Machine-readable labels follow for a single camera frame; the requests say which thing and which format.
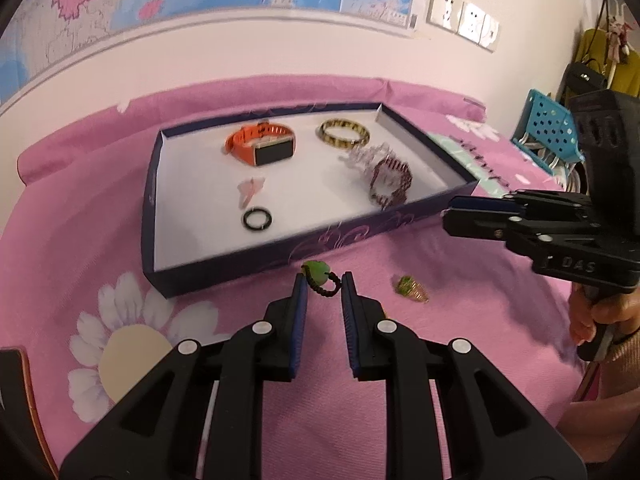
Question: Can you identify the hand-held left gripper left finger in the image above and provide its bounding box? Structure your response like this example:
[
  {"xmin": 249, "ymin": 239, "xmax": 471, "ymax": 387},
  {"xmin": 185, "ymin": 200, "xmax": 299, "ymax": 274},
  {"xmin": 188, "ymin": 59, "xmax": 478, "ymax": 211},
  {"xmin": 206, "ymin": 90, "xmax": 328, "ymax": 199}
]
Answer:
[{"xmin": 59, "ymin": 274, "xmax": 308, "ymax": 480}]

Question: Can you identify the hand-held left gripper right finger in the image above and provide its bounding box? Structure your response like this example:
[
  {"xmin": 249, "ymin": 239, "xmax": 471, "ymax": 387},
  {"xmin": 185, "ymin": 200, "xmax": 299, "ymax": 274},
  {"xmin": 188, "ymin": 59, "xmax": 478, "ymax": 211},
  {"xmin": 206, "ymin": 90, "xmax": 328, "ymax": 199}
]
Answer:
[{"xmin": 341, "ymin": 271, "xmax": 588, "ymax": 480}]

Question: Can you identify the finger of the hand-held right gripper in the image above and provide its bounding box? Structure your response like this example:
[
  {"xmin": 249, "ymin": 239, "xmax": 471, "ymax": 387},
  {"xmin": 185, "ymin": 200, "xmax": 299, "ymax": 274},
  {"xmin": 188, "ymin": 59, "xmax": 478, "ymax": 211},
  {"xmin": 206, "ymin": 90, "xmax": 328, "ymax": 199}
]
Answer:
[
  {"xmin": 447, "ymin": 192, "xmax": 596, "ymax": 221},
  {"xmin": 441, "ymin": 207, "xmax": 601, "ymax": 252}
]

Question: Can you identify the green bead ring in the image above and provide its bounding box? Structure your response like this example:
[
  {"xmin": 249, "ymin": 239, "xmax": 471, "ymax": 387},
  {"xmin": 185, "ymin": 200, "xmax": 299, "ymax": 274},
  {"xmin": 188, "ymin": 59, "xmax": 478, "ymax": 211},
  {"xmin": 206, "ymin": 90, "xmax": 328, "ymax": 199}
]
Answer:
[{"xmin": 301, "ymin": 260, "xmax": 342, "ymax": 298}]

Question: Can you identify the purple beaded bracelet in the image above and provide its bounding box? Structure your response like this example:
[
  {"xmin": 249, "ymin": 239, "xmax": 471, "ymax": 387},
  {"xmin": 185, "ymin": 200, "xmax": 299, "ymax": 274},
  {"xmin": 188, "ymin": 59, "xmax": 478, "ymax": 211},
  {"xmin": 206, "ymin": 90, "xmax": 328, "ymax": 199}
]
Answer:
[{"xmin": 369, "ymin": 156, "xmax": 413, "ymax": 209}]

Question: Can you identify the black ring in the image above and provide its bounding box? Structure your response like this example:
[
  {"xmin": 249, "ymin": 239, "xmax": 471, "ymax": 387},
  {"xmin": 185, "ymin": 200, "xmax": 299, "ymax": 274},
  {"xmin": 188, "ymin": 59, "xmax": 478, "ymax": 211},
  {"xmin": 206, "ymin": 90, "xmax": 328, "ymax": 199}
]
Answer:
[{"xmin": 241, "ymin": 207, "xmax": 273, "ymax": 232}]

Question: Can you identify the clear crystal bracelet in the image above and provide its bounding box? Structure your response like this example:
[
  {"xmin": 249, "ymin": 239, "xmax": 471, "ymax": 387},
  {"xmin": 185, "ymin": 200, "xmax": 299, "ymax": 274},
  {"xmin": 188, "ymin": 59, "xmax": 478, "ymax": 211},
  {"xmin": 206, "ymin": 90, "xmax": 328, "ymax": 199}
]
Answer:
[{"xmin": 339, "ymin": 142, "xmax": 393, "ymax": 176}]

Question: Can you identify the pink crystal pendant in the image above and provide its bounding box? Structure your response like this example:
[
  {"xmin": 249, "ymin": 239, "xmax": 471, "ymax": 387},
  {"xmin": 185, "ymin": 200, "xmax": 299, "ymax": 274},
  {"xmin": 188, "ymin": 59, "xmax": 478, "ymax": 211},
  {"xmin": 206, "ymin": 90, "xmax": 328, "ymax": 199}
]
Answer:
[{"xmin": 237, "ymin": 177, "xmax": 266, "ymax": 209}]

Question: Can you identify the navy cardboard box tray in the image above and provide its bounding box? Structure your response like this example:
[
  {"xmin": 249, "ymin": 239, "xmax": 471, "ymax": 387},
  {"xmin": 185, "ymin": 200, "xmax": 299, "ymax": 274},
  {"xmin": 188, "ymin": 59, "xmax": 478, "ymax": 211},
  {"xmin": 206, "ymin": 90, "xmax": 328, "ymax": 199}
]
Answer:
[{"xmin": 141, "ymin": 102, "xmax": 480, "ymax": 300}]

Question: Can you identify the person's right forearm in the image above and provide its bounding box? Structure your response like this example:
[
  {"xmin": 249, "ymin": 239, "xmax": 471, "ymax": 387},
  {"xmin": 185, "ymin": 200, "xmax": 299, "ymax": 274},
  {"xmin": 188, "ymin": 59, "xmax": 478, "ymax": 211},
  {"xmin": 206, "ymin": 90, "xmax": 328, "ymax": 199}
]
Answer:
[{"xmin": 557, "ymin": 330, "xmax": 640, "ymax": 461}]

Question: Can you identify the person's right hand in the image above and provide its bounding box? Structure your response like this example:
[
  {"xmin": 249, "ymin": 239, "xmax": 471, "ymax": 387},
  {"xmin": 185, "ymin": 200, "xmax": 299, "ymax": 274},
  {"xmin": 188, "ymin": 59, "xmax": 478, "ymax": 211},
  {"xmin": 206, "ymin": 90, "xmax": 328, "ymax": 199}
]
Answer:
[{"xmin": 567, "ymin": 285, "xmax": 640, "ymax": 346}]

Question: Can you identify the green gold pendant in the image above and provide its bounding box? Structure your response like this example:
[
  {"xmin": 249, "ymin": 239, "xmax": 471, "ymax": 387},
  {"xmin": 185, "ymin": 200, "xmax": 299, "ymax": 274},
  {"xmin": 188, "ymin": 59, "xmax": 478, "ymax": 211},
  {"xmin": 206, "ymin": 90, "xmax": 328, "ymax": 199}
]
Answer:
[{"xmin": 392, "ymin": 275, "xmax": 430, "ymax": 304}]

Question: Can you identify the blue plastic basket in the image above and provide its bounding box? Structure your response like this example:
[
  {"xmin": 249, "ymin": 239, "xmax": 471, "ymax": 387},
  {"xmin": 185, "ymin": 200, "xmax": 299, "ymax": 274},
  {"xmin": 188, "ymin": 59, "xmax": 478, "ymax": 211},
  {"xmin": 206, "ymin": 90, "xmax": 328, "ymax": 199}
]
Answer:
[{"xmin": 511, "ymin": 88, "xmax": 586, "ymax": 163}]

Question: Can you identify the black handbag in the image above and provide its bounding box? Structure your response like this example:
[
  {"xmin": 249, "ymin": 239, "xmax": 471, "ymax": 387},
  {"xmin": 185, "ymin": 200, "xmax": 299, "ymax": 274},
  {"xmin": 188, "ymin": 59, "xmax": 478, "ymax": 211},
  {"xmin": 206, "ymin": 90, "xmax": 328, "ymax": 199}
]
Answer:
[{"xmin": 560, "ymin": 59, "xmax": 613, "ymax": 103}]

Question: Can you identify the hanging plush toy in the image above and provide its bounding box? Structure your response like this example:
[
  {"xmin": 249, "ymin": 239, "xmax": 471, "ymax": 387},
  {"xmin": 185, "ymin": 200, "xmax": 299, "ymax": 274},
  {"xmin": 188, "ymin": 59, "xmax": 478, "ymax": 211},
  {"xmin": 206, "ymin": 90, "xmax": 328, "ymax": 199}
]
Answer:
[{"xmin": 602, "ymin": 17, "xmax": 631, "ymax": 63}]

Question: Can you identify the orange smartwatch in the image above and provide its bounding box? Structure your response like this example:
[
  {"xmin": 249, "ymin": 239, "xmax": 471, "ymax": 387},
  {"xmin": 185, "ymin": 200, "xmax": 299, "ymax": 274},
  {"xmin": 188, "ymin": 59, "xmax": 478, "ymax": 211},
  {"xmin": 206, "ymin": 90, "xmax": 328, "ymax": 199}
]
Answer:
[{"xmin": 223, "ymin": 122, "xmax": 297, "ymax": 167}]

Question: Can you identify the yellow brown bangle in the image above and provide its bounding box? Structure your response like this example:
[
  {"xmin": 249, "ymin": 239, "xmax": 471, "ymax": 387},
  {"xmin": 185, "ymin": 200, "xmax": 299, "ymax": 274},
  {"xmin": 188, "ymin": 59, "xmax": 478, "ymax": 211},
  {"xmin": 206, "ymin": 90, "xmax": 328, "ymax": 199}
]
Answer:
[{"xmin": 316, "ymin": 118, "xmax": 371, "ymax": 150}]

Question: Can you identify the pink floral bedsheet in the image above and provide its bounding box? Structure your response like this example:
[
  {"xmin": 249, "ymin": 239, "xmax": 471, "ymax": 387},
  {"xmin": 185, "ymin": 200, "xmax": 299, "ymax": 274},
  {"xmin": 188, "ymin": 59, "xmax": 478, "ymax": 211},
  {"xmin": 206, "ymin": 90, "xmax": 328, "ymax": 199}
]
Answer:
[{"xmin": 0, "ymin": 75, "xmax": 601, "ymax": 480}]

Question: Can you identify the black orange-edged board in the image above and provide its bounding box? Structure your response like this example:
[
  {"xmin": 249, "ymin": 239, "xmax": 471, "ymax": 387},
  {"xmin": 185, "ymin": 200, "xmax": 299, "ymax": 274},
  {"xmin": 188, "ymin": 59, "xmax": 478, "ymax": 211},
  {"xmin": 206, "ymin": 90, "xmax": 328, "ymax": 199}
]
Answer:
[{"xmin": 0, "ymin": 346, "xmax": 60, "ymax": 480}]

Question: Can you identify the white wall socket panel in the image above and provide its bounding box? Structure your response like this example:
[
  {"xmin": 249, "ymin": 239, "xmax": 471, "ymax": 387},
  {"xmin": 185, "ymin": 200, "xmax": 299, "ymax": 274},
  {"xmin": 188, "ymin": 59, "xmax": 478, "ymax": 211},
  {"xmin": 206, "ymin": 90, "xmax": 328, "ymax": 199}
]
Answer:
[
  {"xmin": 457, "ymin": 1, "xmax": 501, "ymax": 53},
  {"xmin": 427, "ymin": 0, "xmax": 463, "ymax": 28}
]

